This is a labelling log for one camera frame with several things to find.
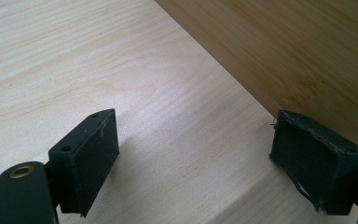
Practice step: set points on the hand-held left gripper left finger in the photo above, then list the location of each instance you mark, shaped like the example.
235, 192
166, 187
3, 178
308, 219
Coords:
87, 155

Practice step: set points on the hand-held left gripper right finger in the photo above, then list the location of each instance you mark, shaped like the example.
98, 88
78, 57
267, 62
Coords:
310, 161

